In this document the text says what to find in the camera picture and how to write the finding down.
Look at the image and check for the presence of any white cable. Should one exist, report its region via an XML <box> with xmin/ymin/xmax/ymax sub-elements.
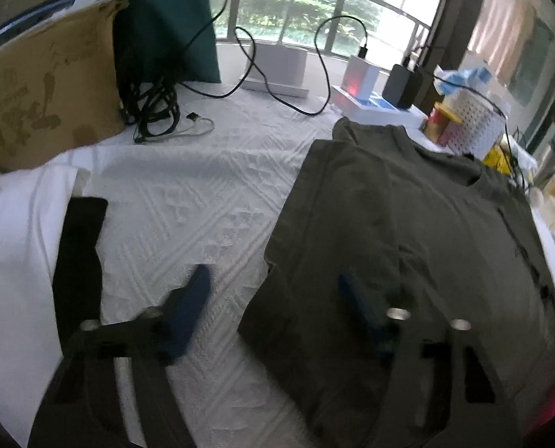
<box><xmin>177</xmin><ymin>112</ymin><xmax>215</xmax><ymax>138</ymax></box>

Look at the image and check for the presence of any olive green t-shirt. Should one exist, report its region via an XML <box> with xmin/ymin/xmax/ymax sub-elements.
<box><xmin>237</xmin><ymin>116</ymin><xmax>555</xmax><ymax>448</ymax></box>

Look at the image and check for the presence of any yellow snack packet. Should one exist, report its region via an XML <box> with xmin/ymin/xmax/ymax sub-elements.
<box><xmin>483</xmin><ymin>142</ymin><xmax>516</xmax><ymax>175</ymax></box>

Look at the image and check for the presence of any white perforated basket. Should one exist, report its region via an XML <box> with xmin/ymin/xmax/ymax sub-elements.
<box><xmin>438</xmin><ymin>88</ymin><xmax>512</xmax><ymax>162</ymax></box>

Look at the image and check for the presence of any white cloth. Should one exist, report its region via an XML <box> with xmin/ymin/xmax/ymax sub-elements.
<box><xmin>0</xmin><ymin>163</ymin><xmax>92</xmax><ymax>448</ymax></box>

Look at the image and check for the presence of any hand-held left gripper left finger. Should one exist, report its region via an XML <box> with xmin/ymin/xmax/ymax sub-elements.
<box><xmin>28</xmin><ymin>264</ymin><xmax>213</xmax><ymax>448</ymax></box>

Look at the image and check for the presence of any blue white plastic pack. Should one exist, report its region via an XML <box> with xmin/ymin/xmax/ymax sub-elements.
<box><xmin>434</xmin><ymin>68</ymin><xmax>493</xmax><ymax>99</ymax></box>

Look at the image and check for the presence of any black balcony railing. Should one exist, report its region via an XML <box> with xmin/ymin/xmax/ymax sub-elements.
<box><xmin>205</xmin><ymin>0</ymin><xmax>432</xmax><ymax>61</ymax></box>

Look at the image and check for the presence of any white charger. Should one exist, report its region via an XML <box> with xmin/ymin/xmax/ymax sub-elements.
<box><xmin>343</xmin><ymin>55</ymin><xmax>381</xmax><ymax>101</ymax></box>

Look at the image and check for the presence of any black cable bundle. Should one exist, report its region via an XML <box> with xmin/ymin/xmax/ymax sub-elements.
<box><xmin>116</xmin><ymin>70</ymin><xmax>182</xmax><ymax>145</ymax></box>

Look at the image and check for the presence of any black cloth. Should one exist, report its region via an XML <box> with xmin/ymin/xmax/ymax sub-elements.
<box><xmin>51</xmin><ymin>196</ymin><xmax>109</xmax><ymax>337</ymax></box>

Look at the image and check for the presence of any white box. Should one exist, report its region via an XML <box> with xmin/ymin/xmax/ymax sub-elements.
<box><xmin>242</xmin><ymin>42</ymin><xmax>308</xmax><ymax>99</ymax></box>

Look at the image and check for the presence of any black window frame post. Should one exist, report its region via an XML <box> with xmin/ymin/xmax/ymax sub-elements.
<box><xmin>427</xmin><ymin>0</ymin><xmax>493</xmax><ymax>85</ymax></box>

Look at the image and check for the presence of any teal window curtain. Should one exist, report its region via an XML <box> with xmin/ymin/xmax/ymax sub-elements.
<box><xmin>114</xmin><ymin>0</ymin><xmax>222</xmax><ymax>85</ymax></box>

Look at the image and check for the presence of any brown cardboard box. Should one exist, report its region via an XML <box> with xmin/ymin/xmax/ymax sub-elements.
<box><xmin>0</xmin><ymin>0</ymin><xmax>131</xmax><ymax>173</ymax></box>

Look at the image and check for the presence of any red can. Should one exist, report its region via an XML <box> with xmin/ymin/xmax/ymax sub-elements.
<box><xmin>422</xmin><ymin>103</ymin><xmax>456</xmax><ymax>143</ymax></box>

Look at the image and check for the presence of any white blue power strip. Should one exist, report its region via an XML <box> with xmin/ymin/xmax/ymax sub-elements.
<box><xmin>330</xmin><ymin>85</ymin><xmax>428</xmax><ymax>129</ymax></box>

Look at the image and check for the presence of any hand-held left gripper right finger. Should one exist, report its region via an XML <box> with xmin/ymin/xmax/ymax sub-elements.
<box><xmin>337</xmin><ymin>271</ymin><xmax>525</xmax><ymax>448</ymax></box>

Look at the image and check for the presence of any black charging cable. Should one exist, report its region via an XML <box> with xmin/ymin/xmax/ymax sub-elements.
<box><xmin>401</xmin><ymin>32</ymin><xmax>439</xmax><ymax>71</ymax></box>
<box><xmin>235</xmin><ymin>15</ymin><xmax>370</xmax><ymax>116</ymax></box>

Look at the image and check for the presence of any black power adapter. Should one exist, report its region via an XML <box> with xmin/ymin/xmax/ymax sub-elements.
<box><xmin>382</xmin><ymin>63</ymin><xmax>428</xmax><ymax>110</ymax></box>

